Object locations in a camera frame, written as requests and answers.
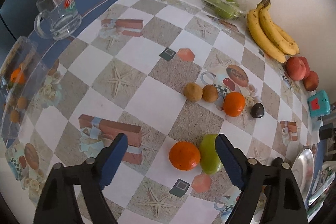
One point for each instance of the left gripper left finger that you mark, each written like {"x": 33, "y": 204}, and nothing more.
{"x": 58, "y": 204}

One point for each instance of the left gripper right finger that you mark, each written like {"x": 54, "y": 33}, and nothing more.
{"x": 284, "y": 203}

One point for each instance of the orange tangerine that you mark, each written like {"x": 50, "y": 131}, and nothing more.
{"x": 234, "y": 104}
{"x": 184, "y": 156}

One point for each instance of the brown kiwi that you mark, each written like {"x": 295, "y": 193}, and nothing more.
{"x": 193, "y": 92}
{"x": 210, "y": 93}

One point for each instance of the silver metal tray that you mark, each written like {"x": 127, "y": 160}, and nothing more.
{"x": 303, "y": 170}

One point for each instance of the green mango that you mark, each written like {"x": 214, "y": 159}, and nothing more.
{"x": 210, "y": 161}

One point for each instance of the dark avocado upper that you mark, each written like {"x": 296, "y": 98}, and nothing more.
{"x": 257, "y": 110}

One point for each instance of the teal plastic box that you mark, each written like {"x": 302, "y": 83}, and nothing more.
{"x": 319, "y": 104}

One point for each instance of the red apple rear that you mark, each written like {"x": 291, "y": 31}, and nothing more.
{"x": 311, "y": 82}

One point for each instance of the red apple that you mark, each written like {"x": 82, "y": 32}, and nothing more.
{"x": 311, "y": 82}
{"x": 295, "y": 68}
{"x": 307, "y": 67}

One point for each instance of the clear plastic fruit container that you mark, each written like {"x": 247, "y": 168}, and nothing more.
{"x": 22, "y": 74}

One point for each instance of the red apple front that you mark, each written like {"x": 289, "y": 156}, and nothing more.
{"x": 295, "y": 68}

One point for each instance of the red apple middle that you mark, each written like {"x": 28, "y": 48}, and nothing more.
{"x": 307, "y": 67}

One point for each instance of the glass mug with logo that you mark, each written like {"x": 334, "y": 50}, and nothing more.
{"x": 57, "y": 19}

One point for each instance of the yellow banana bunch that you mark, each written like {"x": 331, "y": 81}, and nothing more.
{"x": 270, "y": 37}

